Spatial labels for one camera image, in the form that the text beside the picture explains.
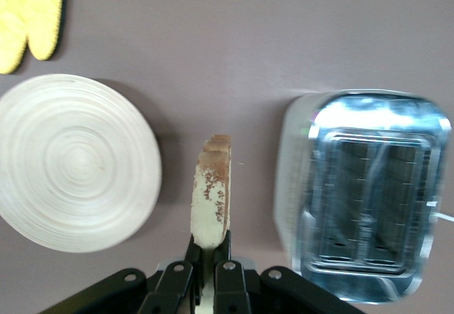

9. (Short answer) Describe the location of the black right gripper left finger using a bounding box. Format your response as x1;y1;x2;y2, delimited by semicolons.
139;233;206;314

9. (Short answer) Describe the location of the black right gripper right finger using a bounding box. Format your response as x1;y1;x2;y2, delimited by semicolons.
211;229;253;314

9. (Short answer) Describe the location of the brown toast slice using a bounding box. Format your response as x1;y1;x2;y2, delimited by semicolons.
190;134;233;314

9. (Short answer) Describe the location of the round wooden plate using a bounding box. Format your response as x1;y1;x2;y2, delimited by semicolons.
0;74;163;254

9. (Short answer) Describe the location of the beige and chrome toaster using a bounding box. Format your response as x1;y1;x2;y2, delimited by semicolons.
273;89;453;306

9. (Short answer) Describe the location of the yellow quilted oven mitt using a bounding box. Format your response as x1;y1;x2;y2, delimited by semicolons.
0;0;67;75

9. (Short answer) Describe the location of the white toaster power cord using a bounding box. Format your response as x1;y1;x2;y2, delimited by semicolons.
427;202;454;223

